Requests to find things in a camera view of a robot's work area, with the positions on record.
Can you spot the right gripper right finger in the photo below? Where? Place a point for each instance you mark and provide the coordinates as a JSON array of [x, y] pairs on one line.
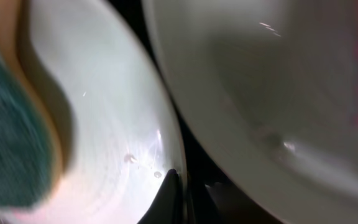
[[201, 208]]

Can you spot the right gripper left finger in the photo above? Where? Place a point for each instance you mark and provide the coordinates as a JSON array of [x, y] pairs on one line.
[[167, 207]]

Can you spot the light blue plate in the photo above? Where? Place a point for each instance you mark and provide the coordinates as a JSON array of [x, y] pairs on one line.
[[117, 129]]

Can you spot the green yellow sponge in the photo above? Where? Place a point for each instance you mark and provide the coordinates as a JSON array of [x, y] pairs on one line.
[[30, 151]]

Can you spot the black round tray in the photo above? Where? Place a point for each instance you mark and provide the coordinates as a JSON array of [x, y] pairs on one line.
[[233, 205]]

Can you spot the pale green plate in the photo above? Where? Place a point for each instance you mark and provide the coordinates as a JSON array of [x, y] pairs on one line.
[[269, 88]]

